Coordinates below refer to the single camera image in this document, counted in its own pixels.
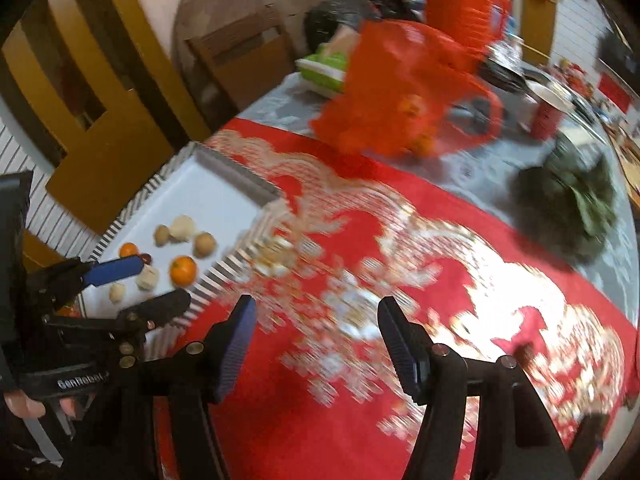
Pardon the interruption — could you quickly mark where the green white tissue pack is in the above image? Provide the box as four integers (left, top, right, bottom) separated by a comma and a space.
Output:
294, 27, 361, 98

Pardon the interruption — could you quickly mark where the green leafy vegetable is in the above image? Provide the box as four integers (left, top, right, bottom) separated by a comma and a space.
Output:
515, 135, 618, 266

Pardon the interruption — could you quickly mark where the red wall decoration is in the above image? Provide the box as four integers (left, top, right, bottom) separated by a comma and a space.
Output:
597, 72, 633, 111

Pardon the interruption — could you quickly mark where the red plastic bag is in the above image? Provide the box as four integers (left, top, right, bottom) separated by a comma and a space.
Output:
310, 20, 503, 158

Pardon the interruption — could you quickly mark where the brown wooden door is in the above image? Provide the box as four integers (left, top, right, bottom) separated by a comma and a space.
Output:
515, 0, 558, 68

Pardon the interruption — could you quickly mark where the black plastic bag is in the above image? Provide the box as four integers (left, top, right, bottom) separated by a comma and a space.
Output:
305, 0, 386, 56

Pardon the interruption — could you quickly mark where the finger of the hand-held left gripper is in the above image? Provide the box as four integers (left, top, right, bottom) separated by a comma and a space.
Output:
44, 289, 192, 342
24, 255, 146, 307

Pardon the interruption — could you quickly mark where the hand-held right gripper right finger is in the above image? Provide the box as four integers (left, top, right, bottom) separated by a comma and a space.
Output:
377, 296, 576, 480

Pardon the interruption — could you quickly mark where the white tray with striped rim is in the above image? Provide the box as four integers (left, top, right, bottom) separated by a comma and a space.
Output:
75, 141, 286, 361

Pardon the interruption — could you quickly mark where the red cup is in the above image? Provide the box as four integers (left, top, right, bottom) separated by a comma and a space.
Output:
527, 85, 571, 141

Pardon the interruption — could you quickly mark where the red gold-patterned tablecloth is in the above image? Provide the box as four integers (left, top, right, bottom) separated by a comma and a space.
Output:
150, 117, 640, 480

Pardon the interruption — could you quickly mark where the dark glass bowl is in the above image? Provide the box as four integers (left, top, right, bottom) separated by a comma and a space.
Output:
482, 60, 528, 93

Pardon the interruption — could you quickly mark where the black television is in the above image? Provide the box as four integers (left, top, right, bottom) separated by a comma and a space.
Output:
595, 7, 640, 91

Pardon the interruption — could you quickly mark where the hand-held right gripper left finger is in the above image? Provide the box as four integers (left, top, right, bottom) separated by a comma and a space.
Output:
95, 294, 258, 480

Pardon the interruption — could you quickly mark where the person's left hand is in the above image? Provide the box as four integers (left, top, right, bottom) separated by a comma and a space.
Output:
2, 391, 86, 421

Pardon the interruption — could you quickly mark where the wooden chair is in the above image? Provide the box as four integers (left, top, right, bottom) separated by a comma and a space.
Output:
185, 7, 296, 111

